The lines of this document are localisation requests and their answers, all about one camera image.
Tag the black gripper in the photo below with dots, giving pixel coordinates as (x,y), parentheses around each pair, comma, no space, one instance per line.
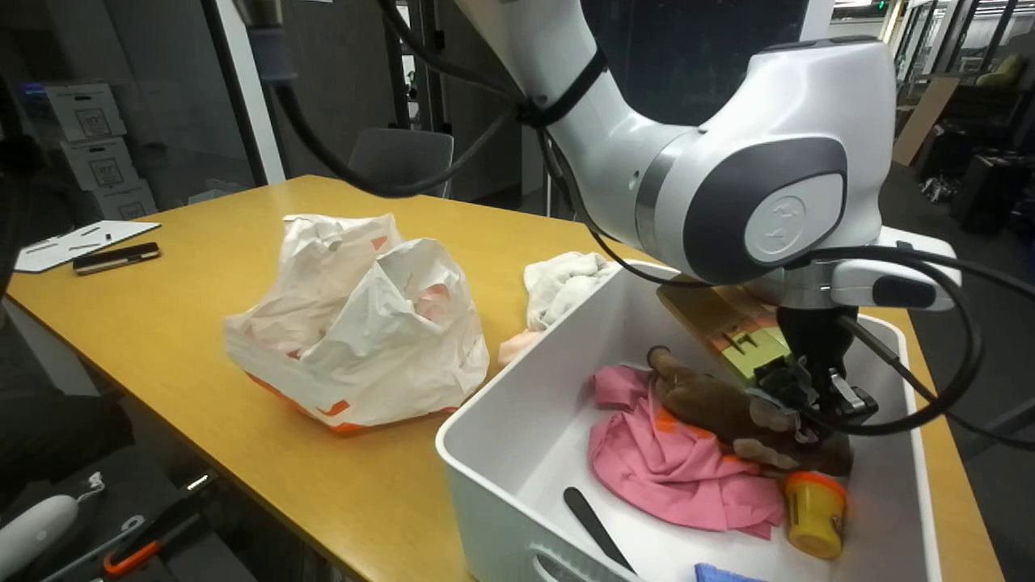
(815,341)

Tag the brown moose plush toy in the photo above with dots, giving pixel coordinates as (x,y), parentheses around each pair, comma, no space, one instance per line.
(699,405)

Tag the white towel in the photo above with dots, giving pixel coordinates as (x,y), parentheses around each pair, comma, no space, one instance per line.
(560,286)

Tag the peach shirt with blue print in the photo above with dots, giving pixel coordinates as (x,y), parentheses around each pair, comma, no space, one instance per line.
(518,347)

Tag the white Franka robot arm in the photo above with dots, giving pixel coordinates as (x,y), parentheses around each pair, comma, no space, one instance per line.
(602,116)

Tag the pink shirt with orange print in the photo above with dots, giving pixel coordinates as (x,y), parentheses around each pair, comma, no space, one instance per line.
(667,472)

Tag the white plastic bag orange print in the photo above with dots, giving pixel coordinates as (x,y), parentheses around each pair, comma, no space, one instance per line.
(358,325)

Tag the blue cloth item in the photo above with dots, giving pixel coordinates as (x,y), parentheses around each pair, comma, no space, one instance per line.
(721,572)

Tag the black plastic knife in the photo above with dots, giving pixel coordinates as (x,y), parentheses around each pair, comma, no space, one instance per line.
(586,514)

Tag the leaning wooden board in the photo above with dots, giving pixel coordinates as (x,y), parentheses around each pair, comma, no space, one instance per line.
(926,125)

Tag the white plastic storage bin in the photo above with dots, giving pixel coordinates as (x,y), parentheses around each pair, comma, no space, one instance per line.
(496,454)

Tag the grey office chair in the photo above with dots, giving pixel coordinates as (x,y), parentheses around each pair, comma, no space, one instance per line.
(399,163)

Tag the black marker pen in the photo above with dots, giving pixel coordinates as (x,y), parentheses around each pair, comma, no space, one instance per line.
(113,258)

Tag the stacked grey boxes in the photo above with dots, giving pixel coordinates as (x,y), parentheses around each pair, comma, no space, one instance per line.
(98,163)

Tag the white paper sheets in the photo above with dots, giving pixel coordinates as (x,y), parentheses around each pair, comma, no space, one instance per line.
(77,243)

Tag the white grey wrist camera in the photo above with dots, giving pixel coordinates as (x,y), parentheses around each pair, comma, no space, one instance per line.
(852,286)

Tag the tan wooden mount plate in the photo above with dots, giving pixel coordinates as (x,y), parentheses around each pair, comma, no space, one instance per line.
(715,325)

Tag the white glass wall post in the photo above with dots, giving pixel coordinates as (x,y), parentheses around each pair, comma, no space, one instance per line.
(249,97)

